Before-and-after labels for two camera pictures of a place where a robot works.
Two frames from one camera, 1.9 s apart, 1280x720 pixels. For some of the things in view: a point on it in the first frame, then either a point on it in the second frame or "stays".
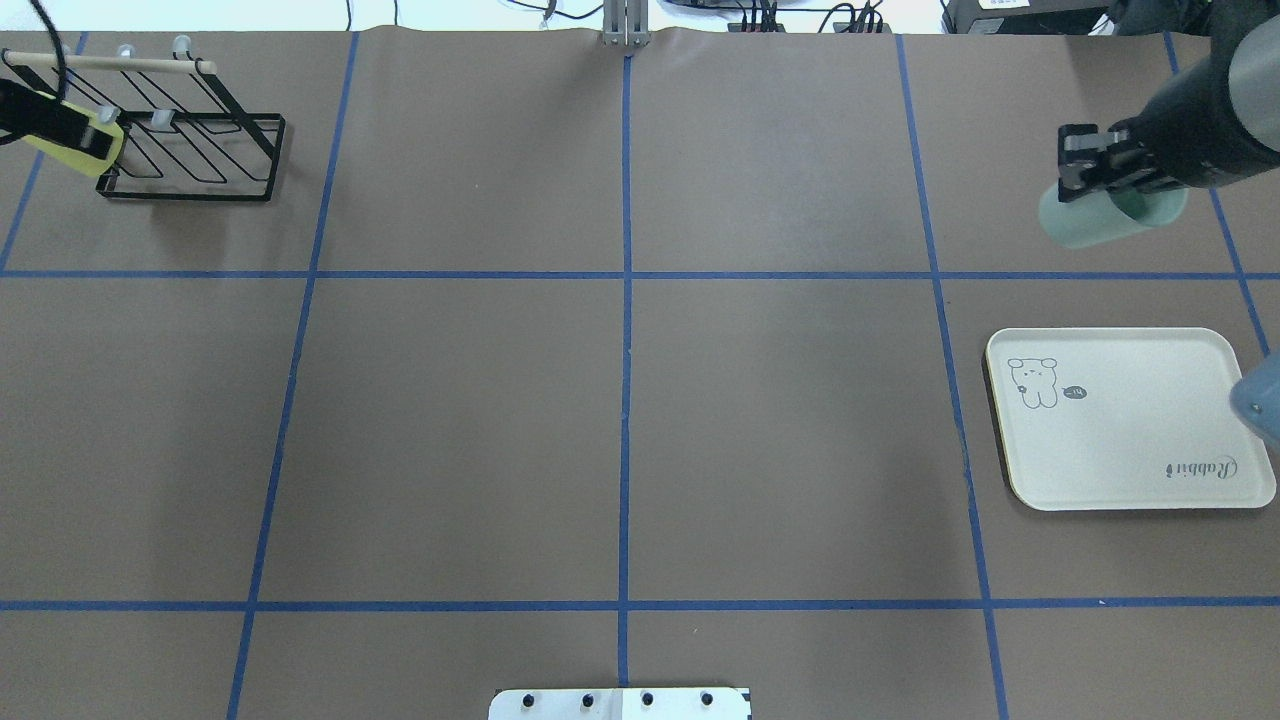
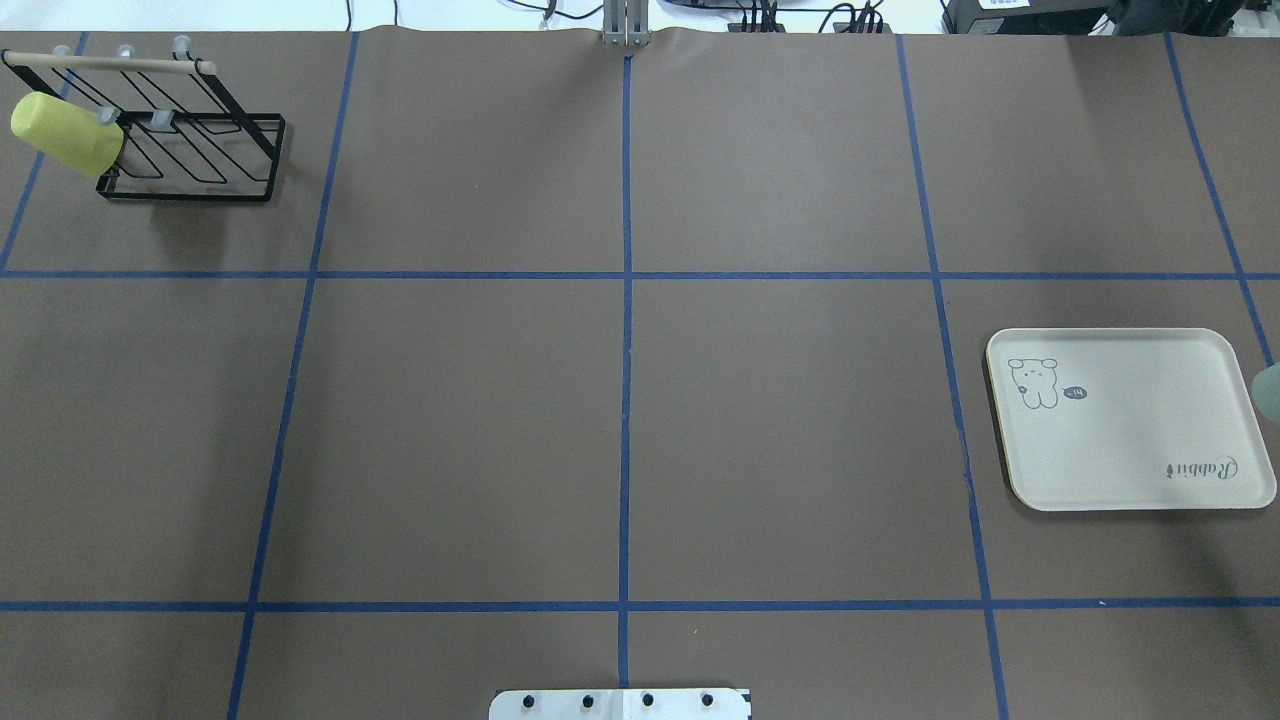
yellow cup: [76, 160] stays
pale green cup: [1108, 213] -> [1266, 391]
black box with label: [1025, 16] stays
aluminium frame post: [626, 24] stays
